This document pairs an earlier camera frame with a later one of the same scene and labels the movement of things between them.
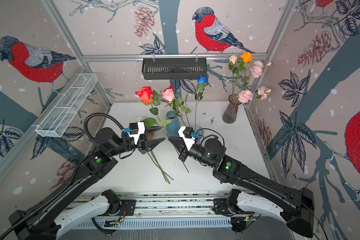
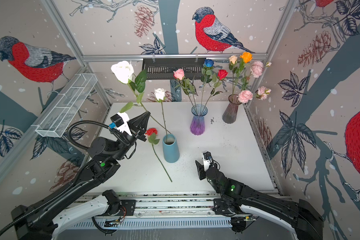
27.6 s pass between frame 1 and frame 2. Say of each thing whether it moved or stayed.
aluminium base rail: stayed
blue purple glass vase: moved
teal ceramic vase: moved
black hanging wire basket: stayed
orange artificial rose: stayed
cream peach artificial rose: stayed
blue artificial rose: moved
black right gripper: moved
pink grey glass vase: stayed
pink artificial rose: moved
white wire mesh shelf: stayed
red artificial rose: moved
